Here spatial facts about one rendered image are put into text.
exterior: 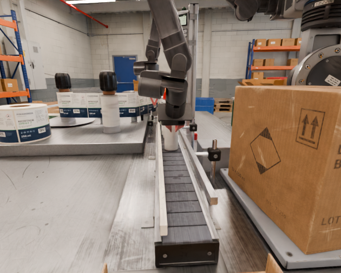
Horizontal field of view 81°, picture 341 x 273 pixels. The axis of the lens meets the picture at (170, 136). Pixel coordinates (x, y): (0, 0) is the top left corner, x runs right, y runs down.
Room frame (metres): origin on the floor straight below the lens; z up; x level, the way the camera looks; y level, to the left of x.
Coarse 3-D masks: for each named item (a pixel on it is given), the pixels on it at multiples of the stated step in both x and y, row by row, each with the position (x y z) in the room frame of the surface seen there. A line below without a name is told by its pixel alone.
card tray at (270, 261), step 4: (268, 256) 0.25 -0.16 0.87; (268, 260) 0.25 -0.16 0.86; (272, 260) 0.24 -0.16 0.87; (104, 264) 0.23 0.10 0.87; (268, 264) 0.25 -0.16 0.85; (272, 264) 0.24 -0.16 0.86; (276, 264) 0.23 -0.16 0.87; (104, 268) 0.23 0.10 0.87; (268, 268) 0.25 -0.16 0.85; (272, 268) 0.24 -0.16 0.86; (276, 268) 0.23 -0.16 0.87; (104, 272) 0.22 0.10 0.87; (240, 272) 0.25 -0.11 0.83; (244, 272) 0.25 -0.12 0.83; (248, 272) 0.25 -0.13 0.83; (252, 272) 0.25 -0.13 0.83; (256, 272) 0.25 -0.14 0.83; (260, 272) 0.25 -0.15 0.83; (264, 272) 0.25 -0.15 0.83; (268, 272) 0.25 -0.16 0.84; (272, 272) 0.24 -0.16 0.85; (276, 272) 0.23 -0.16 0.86; (280, 272) 0.22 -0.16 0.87
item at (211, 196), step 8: (184, 136) 0.61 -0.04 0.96; (184, 144) 0.57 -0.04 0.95; (192, 152) 0.47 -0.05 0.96; (192, 160) 0.43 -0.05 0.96; (200, 168) 0.37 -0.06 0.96; (200, 176) 0.34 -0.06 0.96; (208, 184) 0.31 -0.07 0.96; (208, 192) 0.28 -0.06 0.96; (208, 200) 0.28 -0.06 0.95; (216, 200) 0.27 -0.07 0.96
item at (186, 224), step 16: (160, 128) 1.06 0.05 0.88; (176, 160) 0.61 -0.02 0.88; (176, 176) 0.50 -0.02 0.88; (176, 192) 0.42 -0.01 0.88; (192, 192) 0.42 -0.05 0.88; (176, 208) 0.36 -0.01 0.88; (192, 208) 0.36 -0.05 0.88; (176, 224) 0.31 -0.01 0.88; (192, 224) 0.31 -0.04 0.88; (176, 240) 0.27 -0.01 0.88; (192, 240) 0.27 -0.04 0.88; (208, 240) 0.27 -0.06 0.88
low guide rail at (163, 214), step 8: (160, 136) 0.77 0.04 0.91; (160, 144) 0.67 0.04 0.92; (160, 152) 0.59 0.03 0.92; (160, 160) 0.53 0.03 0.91; (160, 168) 0.47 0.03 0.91; (160, 176) 0.43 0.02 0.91; (160, 184) 0.39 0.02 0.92; (160, 192) 0.36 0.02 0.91; (160, 200) 0.33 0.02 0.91; (160, 208) 0.31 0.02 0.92; (160, 216) 0.28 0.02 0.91; (160, 224) 0.27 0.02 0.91; (160, 232) 0.26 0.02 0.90
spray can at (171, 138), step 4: (172, 128) 0.69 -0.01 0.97; (168, 132) 0.69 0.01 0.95; (172, 132) 0.69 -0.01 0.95; (176, 132) 0.70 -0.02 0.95; (168, 136) 0.69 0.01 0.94; (172, 136) 0.69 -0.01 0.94; (176, 136) 0.70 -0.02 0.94; (168, 140) 0.69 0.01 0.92; (172, 140) 0.69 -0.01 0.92; (176, 140) 0.70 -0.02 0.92; (168, 144) 0.69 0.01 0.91; (172, 144) 0.69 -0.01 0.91; (176, 144) 0.70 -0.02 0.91; (168, 148) 0.69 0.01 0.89; (172, 148) 0.69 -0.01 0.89; (176, 148) 0.70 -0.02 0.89
